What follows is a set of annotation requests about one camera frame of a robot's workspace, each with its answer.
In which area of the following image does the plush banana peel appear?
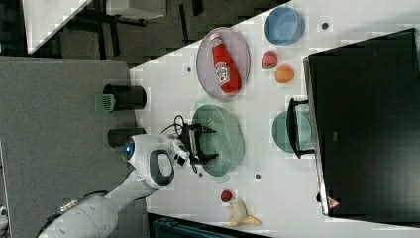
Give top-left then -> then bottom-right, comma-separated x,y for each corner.
227,199 -> 262,227

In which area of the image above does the grey round plate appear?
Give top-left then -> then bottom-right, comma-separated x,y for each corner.
196,27 -> 251,101

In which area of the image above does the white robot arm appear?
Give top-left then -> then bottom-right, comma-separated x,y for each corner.
37,124 -> 217,238

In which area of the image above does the red plush strawberry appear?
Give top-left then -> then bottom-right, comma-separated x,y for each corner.
262,51 -> 277,69

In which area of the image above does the small red ball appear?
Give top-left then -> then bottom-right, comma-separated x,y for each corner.
221,189 -> 233,202

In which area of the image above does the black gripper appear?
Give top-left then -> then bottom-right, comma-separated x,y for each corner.
181,123 -> 219,165

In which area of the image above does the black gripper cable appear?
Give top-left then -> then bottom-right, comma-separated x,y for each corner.
160,114 -> 186,137

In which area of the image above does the green plastic strainer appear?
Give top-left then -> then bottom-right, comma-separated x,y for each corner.
192,99 -> 245,183

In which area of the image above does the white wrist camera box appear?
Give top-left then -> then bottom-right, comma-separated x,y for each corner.
168,134 -> 190,168

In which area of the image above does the green slotted spatula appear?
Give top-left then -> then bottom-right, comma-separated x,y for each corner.
95,94 -> 116,112

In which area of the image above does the orange plush fruit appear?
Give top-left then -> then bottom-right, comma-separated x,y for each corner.
274,65 -> 294,83

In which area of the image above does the red plush ketchup bottle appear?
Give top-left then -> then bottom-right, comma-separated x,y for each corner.
210,33 -> 241,94

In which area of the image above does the blue plastic bowl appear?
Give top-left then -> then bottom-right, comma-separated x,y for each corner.
264,7 -> 305,46

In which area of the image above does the black toaster oven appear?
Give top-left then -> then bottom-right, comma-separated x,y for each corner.
303,28 -> 420,227

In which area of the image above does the green plastic cup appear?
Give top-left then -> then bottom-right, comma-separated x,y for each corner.
271,111 -> 312,153

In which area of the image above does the black cylinder holder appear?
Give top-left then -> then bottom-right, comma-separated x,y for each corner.
102,84 -> 147,111

